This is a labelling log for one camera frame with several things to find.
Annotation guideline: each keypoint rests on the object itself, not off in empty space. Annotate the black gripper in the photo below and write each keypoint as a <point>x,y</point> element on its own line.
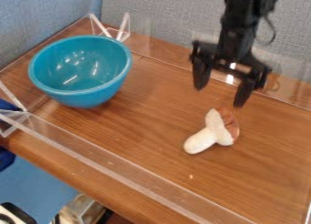
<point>238,21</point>

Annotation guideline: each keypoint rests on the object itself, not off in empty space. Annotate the white brown toy mushroom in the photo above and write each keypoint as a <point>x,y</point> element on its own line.
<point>220,131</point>

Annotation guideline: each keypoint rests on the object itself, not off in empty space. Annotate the blue plastic bowl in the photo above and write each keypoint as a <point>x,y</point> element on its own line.
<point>80,70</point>

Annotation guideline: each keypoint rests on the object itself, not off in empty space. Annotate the clear acrylic barrier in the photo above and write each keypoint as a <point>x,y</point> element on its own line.
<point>118,151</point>

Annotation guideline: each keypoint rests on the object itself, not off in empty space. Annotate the grey metal object below table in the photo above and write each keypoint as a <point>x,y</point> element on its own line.
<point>80,211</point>

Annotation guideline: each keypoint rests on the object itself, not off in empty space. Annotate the blue cloth object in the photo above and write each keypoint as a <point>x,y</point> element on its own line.
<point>6,156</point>

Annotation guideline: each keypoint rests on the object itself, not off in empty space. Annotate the black white object below table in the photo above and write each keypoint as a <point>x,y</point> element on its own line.
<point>12,215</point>

